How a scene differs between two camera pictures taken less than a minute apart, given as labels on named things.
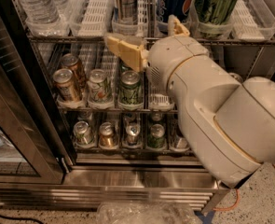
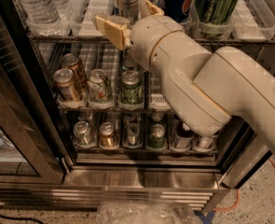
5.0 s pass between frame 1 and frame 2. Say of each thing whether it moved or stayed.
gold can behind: stayed
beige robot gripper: moved
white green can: stayed
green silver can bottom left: stayed
